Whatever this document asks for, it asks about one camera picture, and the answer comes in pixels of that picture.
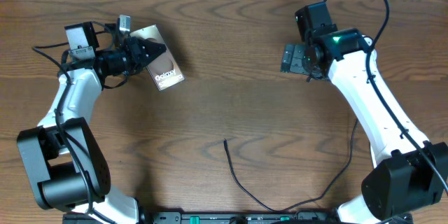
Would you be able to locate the gold Galaxy smartphone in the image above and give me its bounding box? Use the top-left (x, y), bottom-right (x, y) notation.
top-left (130, 24), bottom-right (185, 91)

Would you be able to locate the black charging cable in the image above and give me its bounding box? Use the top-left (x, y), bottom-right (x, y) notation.
top-left (223, 118), bottom-right (358, 214)

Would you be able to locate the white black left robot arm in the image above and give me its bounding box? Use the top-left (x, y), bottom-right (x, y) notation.
top-left (17, 15), bottom-right (168, 223)

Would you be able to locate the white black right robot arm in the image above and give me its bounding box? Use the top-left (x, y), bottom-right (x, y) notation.
top-left (281, 1), bottom-right (447, 223)

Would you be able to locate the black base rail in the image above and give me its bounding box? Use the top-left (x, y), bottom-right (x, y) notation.
top-left (62, 211), bottom-right (414, 224)

